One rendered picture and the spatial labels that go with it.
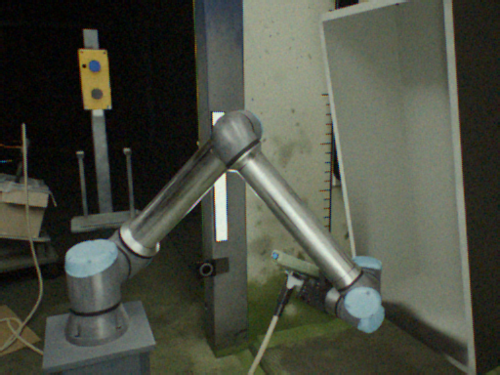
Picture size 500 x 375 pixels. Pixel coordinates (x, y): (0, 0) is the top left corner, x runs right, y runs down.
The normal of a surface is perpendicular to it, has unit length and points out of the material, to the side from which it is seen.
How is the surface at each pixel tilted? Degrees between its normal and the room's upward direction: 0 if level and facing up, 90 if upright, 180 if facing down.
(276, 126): 90
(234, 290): 90
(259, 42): 90
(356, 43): 90
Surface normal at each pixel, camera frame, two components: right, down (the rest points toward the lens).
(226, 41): 0.37, 0.20
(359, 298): -0.21, 0.28
